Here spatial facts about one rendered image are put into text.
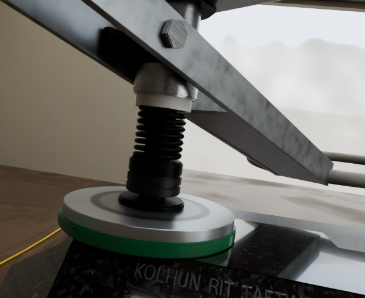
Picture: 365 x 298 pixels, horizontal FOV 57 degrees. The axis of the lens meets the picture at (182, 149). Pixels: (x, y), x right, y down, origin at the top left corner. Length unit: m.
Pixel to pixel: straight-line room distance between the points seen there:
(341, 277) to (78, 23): 0.39
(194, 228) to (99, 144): 5.39
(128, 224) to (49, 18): 0.23
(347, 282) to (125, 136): 5.28
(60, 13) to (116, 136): 5.22
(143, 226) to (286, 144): 0.30
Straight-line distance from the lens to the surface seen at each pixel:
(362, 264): 0.45
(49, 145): 6.11
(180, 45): 0.35
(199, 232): 0.35
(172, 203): 0.42
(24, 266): 0.43
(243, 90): 0.44
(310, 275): 0.37
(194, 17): 0.42
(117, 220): 0.35
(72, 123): 5.92
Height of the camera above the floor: 0.99
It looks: 3 degrees down
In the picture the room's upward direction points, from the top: 7 degrees clockwise
